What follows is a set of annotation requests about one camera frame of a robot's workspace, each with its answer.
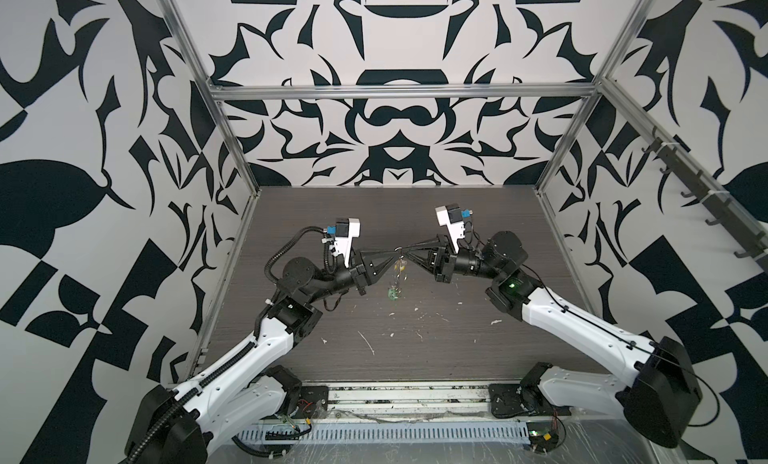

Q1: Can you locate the white slotted cable duct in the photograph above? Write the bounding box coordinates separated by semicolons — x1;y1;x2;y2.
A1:
238;421;530;445

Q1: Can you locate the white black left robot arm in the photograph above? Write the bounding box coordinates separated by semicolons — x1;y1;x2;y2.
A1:
124;219;402;463

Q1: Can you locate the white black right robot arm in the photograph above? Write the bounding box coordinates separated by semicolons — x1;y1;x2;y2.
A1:
403;231;710;448

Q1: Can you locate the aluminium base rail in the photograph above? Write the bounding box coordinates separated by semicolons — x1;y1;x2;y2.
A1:
161;379;613;422

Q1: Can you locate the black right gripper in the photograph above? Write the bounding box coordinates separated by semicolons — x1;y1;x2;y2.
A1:
408;237;507;289

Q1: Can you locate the red handled wire keyring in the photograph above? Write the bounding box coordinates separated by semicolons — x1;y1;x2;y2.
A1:
390;255;408;294

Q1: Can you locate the black wall hook rack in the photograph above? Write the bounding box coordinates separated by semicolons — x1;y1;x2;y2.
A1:
640;127;767;273

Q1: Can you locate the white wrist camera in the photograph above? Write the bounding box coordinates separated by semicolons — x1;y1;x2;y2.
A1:
435;204;473;253
322;218;361;272

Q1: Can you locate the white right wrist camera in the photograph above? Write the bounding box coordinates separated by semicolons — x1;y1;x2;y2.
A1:
435;204;473;253

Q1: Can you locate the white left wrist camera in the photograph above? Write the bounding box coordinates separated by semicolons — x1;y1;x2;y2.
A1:
322;218;361;272

